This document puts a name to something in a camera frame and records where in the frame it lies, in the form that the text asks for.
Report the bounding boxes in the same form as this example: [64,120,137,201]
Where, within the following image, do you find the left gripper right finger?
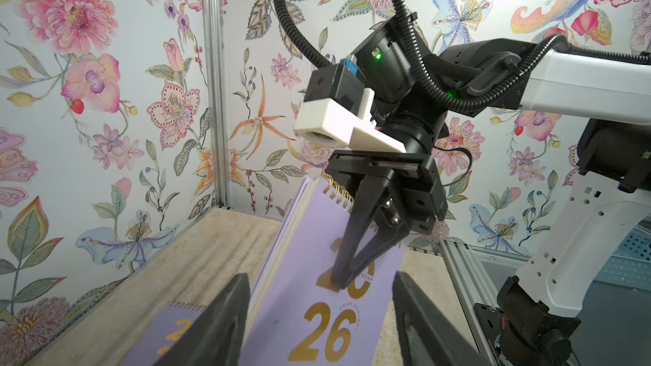
[392,271,490,366]

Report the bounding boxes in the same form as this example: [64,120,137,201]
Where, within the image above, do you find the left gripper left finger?
[155,273,250,366]

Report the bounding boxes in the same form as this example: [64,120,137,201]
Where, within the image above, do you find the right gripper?
[328,20,448,287]

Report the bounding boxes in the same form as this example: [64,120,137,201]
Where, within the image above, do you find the purple desk calendar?
[238,176,403,365]

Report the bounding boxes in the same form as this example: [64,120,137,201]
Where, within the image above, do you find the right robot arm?
[310,21,650,365]

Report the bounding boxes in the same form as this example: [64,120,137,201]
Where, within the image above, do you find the far middle purple calendar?
[122,301,206,366]

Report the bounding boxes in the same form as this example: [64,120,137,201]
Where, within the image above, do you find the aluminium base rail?
[440,240,498,365]

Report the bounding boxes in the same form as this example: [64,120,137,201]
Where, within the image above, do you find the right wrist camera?
[294,56,406,154]

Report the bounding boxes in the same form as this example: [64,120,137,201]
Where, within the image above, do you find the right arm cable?
[272,0,651,115]

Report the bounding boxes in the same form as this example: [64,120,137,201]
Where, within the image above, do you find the right corner aluminium post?
[203,0,231,208]

